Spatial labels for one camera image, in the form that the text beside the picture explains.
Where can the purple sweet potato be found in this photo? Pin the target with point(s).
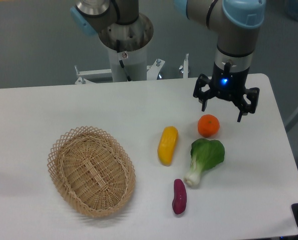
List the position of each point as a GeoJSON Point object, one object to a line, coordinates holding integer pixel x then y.
{"type": "Point", "coordinates": [180, 197]}

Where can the white metal base frame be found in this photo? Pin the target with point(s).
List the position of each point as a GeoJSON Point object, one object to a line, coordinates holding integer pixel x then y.
{"type": "Point", "coordinates": [153, 72]}

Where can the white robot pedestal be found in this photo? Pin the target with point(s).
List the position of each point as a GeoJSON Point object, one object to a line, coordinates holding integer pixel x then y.
{"type": "Point", "coordinates": [127, 48]}

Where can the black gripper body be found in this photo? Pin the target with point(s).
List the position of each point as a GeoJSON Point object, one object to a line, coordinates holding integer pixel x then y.
{"type": "Point", "coordinates": [228, 85]}

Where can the woven wicker basket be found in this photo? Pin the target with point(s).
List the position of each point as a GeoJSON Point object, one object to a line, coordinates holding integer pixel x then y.
{"type": "Point", "coordinates": [91, 171]}

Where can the green bok choy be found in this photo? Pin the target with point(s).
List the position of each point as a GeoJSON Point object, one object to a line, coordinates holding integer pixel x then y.
{"type": "Point", "coordinates": [205, 155]}

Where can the orange tangerine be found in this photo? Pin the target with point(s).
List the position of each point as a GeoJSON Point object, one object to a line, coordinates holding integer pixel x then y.
{"type": "Point", "coordinates": [208, 125]}

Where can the yellow mango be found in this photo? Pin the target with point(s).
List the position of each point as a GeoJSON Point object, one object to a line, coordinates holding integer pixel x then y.
{"type": "Point", "coordinates": [167, 145]}

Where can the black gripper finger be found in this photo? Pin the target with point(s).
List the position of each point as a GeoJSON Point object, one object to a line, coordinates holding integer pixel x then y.
{"type": "Point", "coordinates": [246, 101]}
{"type": "Point", "coordinates": [203, 90]}

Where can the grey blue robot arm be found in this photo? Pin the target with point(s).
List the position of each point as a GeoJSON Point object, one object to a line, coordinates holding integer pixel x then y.
{"type": "Point", "coordinates": [237, 23]}

